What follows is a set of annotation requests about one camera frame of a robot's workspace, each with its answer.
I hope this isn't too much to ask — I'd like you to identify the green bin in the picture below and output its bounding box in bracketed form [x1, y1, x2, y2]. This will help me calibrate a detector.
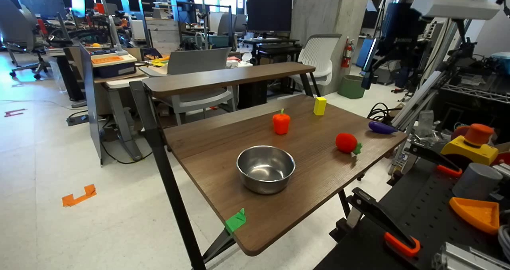
[337, 75, 366, 100]

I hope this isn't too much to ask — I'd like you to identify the white mesh chair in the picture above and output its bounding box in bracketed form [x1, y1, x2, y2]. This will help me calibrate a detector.
[292, 33, 343, 87]

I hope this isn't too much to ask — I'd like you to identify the aluminium rail frame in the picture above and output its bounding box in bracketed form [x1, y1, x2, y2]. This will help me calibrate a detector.
[392, 19, 479, 132]

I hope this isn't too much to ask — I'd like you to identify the red plush strawberry toy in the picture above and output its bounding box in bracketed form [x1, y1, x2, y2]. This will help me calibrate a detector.
[335, 132, 363, 156]

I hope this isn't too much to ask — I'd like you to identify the yellow block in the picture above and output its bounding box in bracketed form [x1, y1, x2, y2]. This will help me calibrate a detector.
[313, 97, 328, 116]

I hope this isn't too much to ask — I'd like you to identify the purple toy eggplant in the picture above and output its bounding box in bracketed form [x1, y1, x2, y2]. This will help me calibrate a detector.
[368, 120, 398, 135]

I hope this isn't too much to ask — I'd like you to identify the steel pot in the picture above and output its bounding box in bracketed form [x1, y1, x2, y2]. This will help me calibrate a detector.
[236, 145, 296, 195]

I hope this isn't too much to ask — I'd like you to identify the black monitor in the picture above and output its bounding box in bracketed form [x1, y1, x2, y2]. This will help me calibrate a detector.
[245, 0, 293, 34]

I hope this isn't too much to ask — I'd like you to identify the black clamp with orange grips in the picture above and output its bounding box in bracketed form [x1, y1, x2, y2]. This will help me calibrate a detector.
[346, 187, 421, 259]
[406, 142, 463, 178]

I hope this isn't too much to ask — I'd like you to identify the green tape piece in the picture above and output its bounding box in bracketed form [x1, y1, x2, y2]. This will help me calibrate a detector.
[225, 208, 247, 235]

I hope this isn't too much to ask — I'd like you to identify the orange triangular tray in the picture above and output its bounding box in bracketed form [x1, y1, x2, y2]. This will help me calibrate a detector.
[449, 197, 500, 235]

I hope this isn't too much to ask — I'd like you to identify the coil of black cable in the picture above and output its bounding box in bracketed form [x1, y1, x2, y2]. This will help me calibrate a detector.
[366, 102, 402, 122]

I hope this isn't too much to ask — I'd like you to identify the orange floor tape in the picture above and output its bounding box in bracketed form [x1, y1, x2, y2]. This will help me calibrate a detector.
[61, 183, 97, 207]

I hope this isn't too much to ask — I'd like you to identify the silver metal bracket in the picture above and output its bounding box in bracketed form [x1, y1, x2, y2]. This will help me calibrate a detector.
[432, 241, 510, 270]

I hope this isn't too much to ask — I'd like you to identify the grey standing desk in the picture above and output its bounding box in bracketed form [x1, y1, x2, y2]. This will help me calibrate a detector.
[93, 69, 160, 162]

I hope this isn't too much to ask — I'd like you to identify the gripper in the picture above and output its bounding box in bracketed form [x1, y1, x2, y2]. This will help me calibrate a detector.
[361, 0, 424, 90]

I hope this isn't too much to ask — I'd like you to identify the wire shelf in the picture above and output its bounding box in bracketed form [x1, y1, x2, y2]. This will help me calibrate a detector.
[433, 53, 510, 143]

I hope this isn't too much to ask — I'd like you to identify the orange toy bell pepper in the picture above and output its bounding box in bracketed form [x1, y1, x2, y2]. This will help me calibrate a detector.
[272, 108, 291, 136]

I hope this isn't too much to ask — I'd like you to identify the red fire extinguisher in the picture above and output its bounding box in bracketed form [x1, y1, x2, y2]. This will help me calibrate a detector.
[341, 36, 355, 69]

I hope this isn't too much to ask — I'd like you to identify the box with orange lid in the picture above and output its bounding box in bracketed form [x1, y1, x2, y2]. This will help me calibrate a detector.
[90, 53, 138, 79]

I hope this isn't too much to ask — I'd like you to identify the grey cylinder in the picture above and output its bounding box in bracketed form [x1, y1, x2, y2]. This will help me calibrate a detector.
[452, 162, 504, 201]

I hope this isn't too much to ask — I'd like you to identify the yellow emergency stop button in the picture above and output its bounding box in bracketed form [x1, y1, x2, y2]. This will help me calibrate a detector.
[440, 123, 499, 166]

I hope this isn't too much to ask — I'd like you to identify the grey office chair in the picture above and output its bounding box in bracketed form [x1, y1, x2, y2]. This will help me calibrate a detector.
[0, 0, 51, 80]

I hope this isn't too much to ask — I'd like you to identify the grey divider panel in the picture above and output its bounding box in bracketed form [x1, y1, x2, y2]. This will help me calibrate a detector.
[78, 43, 105, 166]

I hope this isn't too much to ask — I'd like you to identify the black power strip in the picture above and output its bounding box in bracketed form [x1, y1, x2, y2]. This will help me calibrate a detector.
[66, 113, 89, 126]

